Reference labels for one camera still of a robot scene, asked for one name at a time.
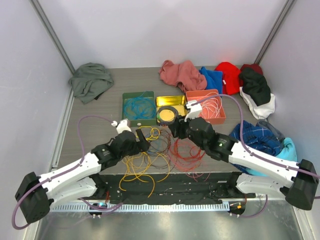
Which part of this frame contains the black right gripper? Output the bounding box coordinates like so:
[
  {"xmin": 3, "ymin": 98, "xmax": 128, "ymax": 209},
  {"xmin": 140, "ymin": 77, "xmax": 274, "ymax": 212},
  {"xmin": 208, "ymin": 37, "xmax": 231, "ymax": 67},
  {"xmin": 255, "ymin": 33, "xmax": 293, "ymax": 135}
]
[{"xmin": 168, "ymin": 111, "xmax": 207, "ymax": 151}]

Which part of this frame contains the short blue cable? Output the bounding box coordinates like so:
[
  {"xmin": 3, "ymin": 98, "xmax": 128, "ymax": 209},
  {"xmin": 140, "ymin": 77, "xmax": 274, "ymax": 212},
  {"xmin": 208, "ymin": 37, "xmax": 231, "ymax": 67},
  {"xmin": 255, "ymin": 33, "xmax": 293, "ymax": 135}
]
[{"xmin": 147, "ymin": 134, "xmax": 167, "ymax": 156}]

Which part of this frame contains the grey cable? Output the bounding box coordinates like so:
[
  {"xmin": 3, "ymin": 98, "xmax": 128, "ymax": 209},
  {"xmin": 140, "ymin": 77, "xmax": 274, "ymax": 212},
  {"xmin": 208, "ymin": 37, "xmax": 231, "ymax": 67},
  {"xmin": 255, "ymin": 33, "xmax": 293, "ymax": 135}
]
[{"xmin": 156, "ymin": 105, "xmax": 180, "ymax": 123}]

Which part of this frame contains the yellow cable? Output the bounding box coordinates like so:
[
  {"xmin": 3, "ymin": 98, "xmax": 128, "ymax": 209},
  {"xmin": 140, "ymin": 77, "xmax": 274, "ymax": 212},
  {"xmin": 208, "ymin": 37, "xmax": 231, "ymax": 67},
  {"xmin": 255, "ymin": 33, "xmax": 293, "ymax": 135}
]
[{"xmin": 118, "ymin": 126, "xmax": 172, "ymax": 200}]

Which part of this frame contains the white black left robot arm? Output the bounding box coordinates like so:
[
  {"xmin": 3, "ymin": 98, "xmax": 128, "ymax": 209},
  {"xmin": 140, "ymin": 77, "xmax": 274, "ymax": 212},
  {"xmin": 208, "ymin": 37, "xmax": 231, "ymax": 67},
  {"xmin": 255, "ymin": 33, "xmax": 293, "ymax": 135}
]
[{"xmin": 15, "ymin": 129, "xmax": 150, "ymax": 224}]

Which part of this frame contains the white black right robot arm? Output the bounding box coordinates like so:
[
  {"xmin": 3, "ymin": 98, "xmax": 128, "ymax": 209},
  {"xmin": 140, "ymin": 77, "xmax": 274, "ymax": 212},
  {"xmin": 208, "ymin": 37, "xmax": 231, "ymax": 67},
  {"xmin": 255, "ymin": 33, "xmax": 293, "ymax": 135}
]
[{"xmin": 168, "ymin": 116, "xmax": 320, "ymax": 211}]

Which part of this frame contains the yellow metal tin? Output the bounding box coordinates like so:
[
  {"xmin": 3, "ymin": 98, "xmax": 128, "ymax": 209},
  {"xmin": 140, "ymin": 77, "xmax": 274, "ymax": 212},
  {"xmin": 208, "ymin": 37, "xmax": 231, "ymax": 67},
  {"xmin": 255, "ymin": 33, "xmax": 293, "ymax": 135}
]
[{"xmin": 155, "ymin": 95, "xmax": 187, "ymax": 126}]

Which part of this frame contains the orange plastic tray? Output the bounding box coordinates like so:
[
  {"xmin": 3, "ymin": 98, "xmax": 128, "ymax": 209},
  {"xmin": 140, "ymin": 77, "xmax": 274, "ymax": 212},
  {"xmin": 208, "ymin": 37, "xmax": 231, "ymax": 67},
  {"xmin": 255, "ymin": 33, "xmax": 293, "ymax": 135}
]
[{"xmin": 186, "ymin": 89, "xmax": 226, "ymax": 125}]

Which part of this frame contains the pink cloth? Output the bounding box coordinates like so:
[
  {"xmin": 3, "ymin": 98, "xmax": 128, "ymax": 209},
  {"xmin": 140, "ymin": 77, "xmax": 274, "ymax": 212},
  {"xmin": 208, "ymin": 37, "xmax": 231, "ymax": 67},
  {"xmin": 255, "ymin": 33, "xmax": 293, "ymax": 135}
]
[{"xmin": 158, "ymin": 60, "xmax": 207, "ymax": 93}]

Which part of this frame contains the blue plaid cloth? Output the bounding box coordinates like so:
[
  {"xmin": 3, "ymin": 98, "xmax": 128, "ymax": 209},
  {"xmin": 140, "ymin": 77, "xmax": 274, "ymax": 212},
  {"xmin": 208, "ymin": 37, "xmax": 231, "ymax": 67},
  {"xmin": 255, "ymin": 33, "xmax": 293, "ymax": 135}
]
[{"xmin": 242, "ymin": 120, "xmax": 284, "ymax": 156}]

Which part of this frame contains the grey denim cloth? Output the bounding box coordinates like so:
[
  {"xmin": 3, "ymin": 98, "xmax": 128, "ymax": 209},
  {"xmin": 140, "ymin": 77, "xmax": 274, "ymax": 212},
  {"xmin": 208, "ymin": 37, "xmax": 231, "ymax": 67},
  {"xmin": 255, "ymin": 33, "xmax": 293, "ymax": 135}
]
[{"xmin": 256, "ymin": 120, "xmax": 286, "ymax": 142}]

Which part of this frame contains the grey green cloth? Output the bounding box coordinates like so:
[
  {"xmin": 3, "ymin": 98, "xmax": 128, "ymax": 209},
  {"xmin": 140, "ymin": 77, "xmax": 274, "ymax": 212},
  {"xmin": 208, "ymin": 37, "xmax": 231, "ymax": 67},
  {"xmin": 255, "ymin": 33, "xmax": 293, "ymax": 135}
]
[{"xmin": 68, "ymin": 62, "xmax": 114, "ymax": 105}]

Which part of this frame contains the black cloth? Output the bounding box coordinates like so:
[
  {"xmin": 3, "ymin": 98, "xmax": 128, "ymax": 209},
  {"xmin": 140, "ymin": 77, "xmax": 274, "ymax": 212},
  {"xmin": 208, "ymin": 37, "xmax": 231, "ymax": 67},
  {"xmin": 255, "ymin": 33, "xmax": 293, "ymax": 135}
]
[{"xmin": 239, "ymin": 67, "xmax": 271, "ymax": 106}]

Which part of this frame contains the white cloth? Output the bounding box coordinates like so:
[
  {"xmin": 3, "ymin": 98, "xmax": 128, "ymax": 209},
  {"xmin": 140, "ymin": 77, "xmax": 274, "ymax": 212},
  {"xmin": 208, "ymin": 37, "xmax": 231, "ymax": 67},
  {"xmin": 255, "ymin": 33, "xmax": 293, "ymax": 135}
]
[{"xmin": 239, "ymin": 86, "xmax": 276, "ymax": 120}]

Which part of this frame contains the dark red cloth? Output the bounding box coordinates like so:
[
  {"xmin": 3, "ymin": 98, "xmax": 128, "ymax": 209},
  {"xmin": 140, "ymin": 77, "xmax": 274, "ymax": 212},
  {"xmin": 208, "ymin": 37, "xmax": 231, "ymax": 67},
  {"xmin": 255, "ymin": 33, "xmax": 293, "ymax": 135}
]
[{"xmin": 240, "ymin": 63, "xmax": 264, "ymax": 75}]

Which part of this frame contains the light blue cloth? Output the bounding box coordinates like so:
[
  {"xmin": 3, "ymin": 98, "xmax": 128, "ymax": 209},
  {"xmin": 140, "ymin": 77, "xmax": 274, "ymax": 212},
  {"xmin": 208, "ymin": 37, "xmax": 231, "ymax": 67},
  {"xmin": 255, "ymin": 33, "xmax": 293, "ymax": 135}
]
[{"xmin": 245, "ymin": 137, "xmax": 298, "ymax": 177}]

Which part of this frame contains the dark brown cable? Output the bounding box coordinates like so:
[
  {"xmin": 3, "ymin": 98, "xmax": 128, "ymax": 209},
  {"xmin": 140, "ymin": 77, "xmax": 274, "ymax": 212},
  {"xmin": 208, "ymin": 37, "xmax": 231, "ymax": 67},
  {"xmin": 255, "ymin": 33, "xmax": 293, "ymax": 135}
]
[{"xmin": 144, "ymin": 128, "xmax": 173, "ymax": 171}]

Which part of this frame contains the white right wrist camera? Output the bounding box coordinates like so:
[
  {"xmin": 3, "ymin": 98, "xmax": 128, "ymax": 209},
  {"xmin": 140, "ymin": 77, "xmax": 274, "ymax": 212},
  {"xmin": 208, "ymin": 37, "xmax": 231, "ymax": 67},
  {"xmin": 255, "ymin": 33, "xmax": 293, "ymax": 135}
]
[{"xmin": 184, "ymin": 100, "xmax": 202, "ymax": 122}]

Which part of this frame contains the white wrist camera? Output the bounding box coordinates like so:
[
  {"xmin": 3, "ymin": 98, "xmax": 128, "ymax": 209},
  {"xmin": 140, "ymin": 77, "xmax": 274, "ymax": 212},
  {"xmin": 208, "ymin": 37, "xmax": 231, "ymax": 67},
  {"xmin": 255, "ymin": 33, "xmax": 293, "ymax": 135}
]
[
  {"xmin": 184, "ymin": 100, "xmax": 202, "ymax": 122},
  {"xmin": 111, "ymin": 118, "xmax": 132, "ymax": 134}
]

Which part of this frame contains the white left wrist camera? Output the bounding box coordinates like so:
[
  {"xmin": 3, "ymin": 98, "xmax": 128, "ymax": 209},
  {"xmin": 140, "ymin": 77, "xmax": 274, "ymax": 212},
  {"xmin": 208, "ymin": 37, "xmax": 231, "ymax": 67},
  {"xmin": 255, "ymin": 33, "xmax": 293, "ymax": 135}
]
[{"xmin": 111, "ymin": 118, "xmax": 132, "ymax": 134}]

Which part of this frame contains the red cable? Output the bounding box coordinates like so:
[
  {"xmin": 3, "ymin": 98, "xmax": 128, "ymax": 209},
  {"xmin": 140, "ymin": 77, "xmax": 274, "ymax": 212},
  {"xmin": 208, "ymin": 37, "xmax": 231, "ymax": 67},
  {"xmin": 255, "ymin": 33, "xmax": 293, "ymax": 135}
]
[{"xmin": 167, "ymin": 134, "xmax": 208, "ymax": 181}]

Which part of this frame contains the blue cable in green tray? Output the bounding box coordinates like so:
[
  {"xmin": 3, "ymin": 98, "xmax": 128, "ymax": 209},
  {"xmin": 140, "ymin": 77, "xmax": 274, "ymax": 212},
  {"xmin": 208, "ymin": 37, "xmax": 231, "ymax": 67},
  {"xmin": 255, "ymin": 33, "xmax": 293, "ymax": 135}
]
[{"xmin": 124, "ymin": 91, "xmax": 156, "ymax": 120}]

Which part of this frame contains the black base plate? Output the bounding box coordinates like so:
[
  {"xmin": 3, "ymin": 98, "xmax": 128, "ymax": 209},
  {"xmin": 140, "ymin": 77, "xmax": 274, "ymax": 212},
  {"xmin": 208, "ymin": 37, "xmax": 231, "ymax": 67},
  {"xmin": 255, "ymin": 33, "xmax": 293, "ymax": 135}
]
[{"xmin": 87, "ymin": 172, "xmax": 256, "ymax": 205}]

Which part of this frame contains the white slotted cable duct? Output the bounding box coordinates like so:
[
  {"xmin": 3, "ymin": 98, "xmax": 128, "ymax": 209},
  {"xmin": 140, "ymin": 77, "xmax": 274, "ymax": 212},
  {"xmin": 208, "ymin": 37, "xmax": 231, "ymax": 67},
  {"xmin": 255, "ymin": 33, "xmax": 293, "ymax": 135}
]
[{"xmin": 51, "ymin": 201, "xmax": 230, "ymax": 213}]

